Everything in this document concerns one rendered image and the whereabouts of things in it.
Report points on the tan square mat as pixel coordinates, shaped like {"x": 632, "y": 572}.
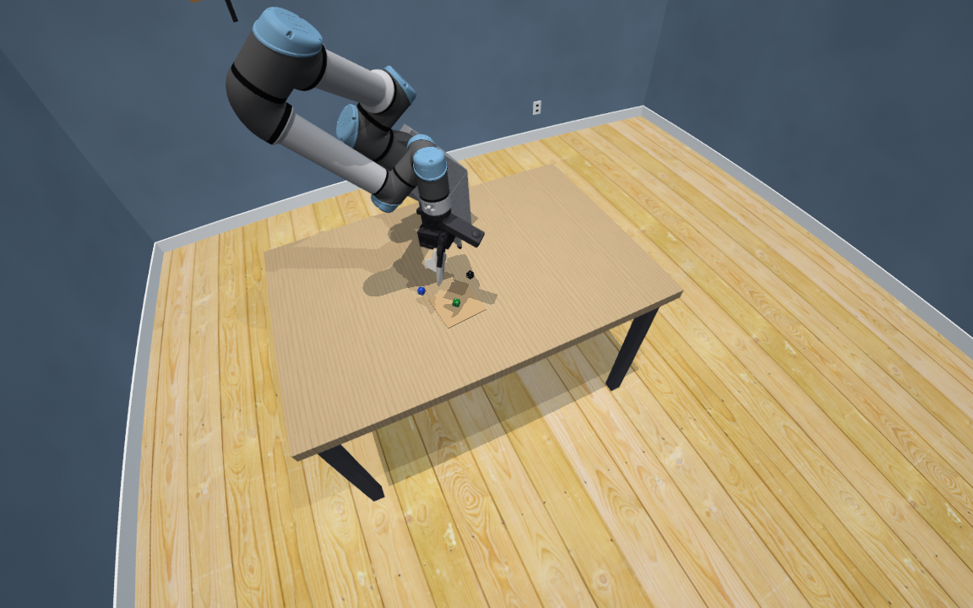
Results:
{"x": 469, "y": 305}

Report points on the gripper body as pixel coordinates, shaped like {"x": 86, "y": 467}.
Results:
{"x": 430, "y": 234}

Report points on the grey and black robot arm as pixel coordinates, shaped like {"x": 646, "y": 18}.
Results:
{"x": 284, "y": 52}

